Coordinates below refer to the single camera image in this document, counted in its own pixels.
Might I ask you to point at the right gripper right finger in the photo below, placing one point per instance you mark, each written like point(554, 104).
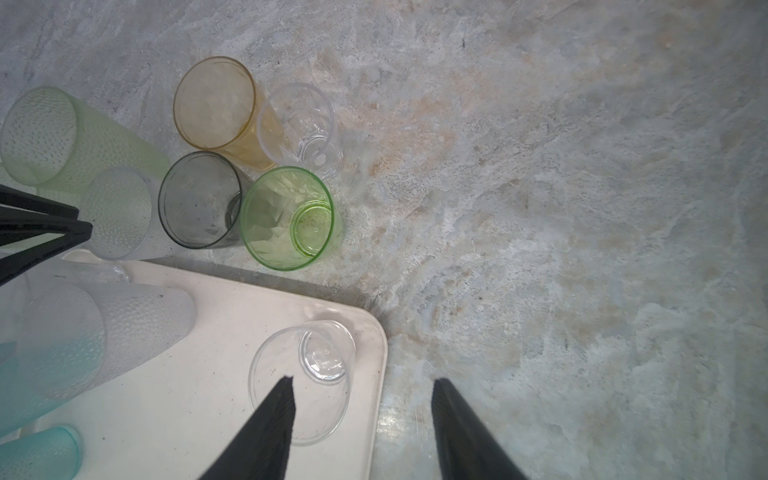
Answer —
point(465, 447)

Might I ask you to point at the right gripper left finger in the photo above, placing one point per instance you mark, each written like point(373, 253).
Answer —
point(261, 448)

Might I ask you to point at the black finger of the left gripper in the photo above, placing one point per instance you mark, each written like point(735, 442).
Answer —
point(25, 216)

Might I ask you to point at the tall frosted clear cup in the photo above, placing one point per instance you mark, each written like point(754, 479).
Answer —
point(77, 337)

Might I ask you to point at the tall teal cup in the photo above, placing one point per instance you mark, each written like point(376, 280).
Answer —
point(20, 402)
point(55, 453)

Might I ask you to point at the beige plastic tray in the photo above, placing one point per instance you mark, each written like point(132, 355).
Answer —
point(172, 416)

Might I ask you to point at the tall light green cup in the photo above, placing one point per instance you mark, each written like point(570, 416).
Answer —
point(58, 145)

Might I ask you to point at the short frosted clear cup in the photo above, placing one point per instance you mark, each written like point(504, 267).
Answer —
point(121, 204)

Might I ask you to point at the dark smoky glass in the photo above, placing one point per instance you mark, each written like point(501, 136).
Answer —
point(200, 200)

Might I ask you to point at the yellow amber glass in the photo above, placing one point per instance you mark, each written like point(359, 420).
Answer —
point(215, 108)

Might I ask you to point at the bright green glass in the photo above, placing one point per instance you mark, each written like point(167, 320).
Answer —
point(288, 219)

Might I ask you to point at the small clear glass far right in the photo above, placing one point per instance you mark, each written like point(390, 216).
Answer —
point(297, 126)

